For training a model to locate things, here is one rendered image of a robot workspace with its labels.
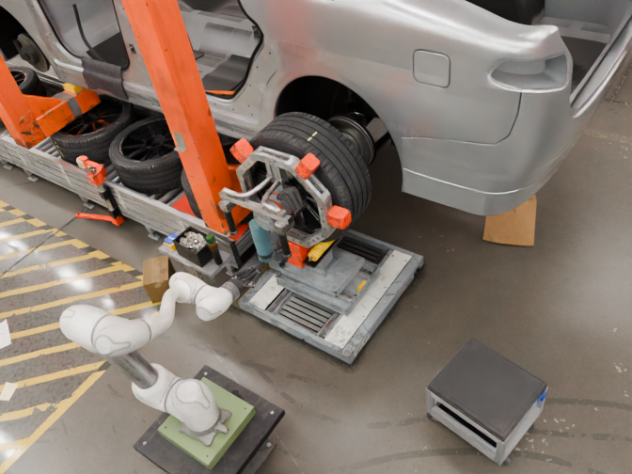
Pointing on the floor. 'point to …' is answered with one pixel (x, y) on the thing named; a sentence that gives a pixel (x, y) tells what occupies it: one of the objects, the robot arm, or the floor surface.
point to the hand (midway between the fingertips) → (260, 267)
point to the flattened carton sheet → (513, 225)
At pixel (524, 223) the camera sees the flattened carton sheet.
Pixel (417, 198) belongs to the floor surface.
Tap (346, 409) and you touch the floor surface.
